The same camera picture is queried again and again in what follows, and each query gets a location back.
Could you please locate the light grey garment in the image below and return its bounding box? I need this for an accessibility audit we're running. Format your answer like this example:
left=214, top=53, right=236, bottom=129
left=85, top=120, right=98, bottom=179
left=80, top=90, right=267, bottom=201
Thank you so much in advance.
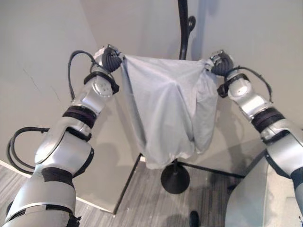
left=93, top=48, right=219, bottom=170

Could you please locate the black cable of left elbow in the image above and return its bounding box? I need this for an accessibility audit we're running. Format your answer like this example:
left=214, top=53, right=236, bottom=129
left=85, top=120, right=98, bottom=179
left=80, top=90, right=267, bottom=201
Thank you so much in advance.
left=6, top=127, right=50, bottom=175

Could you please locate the black coat rack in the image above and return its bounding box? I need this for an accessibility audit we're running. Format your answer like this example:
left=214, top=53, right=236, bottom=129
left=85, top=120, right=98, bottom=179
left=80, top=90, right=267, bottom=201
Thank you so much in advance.
left=160, top=0, right=196, bottom=195

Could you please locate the black cable of wrist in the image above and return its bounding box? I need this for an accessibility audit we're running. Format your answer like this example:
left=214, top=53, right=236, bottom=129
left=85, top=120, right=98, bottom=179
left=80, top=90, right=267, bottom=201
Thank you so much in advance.
left=233, top=65, right=274, bottom=103
left=68, top=50, right=100, bottom=99

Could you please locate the black cable of left wrist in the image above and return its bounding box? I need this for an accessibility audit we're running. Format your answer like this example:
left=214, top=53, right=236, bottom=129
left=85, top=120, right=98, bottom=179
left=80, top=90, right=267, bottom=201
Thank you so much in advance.
left=68, top=50, right=100, bottom=99

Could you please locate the black cable of right wrist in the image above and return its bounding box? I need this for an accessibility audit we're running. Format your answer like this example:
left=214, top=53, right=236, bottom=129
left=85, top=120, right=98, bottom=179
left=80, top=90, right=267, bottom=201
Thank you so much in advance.
left=233, top=65, right=274, bottom=103

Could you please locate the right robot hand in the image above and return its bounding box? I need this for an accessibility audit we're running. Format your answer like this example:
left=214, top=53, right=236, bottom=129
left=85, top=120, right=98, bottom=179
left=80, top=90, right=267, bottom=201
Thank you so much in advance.
left=205, top=49, right=234, bottom=77

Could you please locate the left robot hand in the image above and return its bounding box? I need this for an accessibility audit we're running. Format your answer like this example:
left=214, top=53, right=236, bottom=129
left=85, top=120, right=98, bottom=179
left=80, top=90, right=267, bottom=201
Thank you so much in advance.
left=93, top=44, right=125, bottom=73

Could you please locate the dark robot foot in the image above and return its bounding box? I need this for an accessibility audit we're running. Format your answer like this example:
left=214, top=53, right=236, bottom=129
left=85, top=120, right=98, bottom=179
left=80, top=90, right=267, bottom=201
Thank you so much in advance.
left=189, top=210, right=200, bottom=227

